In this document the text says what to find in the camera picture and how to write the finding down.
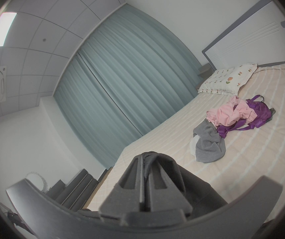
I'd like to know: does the dark grey garment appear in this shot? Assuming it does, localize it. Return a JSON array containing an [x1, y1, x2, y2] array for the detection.
[[266, 108, 276, 122]]

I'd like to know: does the grey bedside table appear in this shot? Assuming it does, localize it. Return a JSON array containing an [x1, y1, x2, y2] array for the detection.
[[197, 64, 216, 89]]

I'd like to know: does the black chest of drawers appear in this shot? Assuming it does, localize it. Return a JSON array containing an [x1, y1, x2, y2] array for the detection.
[[55, 169, 99, 210]]

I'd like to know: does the black T-shirt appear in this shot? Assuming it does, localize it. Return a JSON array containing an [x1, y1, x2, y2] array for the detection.
[[142, 151, 229, 218]]

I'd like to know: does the pink garment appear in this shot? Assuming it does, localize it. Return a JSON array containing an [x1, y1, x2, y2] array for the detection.
[[206, 96, 257, 127]]

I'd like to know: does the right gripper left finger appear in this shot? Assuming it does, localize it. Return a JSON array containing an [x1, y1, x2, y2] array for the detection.
[[99, 154, 143, 220]]

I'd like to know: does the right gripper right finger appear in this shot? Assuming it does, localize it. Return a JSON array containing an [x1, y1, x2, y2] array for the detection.
[[146, 160, 192, 215]]

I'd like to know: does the white garment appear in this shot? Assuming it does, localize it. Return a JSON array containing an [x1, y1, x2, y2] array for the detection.
[[189, 135, 198, 157]]

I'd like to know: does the blue-green curtain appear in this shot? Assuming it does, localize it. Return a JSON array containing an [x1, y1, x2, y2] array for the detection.
[[53, 3, 203, 169]]

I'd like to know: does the purple garment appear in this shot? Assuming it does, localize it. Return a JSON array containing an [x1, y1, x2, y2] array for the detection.
[[217, 95, 274, 138]]

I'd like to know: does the bed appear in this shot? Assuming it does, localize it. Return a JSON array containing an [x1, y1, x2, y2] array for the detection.
[[85, 0, 285, 223]]

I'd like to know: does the black dressing table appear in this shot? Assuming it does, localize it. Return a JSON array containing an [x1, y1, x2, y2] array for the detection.
[[46, 179, 67, 200]]

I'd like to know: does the ceiling light panel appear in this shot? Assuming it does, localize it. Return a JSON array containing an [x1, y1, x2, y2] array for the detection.
[[0, 12, 17, 49]]

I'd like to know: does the white printed pillow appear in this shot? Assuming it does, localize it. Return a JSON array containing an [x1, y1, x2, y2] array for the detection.
[[198, 63, 258, 95]]

